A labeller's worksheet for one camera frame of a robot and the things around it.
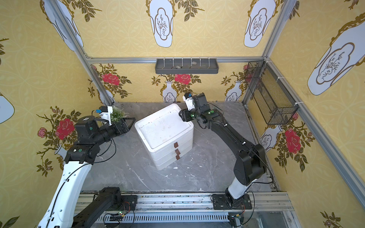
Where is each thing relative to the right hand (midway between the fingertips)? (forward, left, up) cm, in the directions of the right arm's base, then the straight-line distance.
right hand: (178, 113), depth 82 cm
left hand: (-12, +23, +8) cm, 27 cm away
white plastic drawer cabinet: (-15, +7, 0) cm, 16 cm away
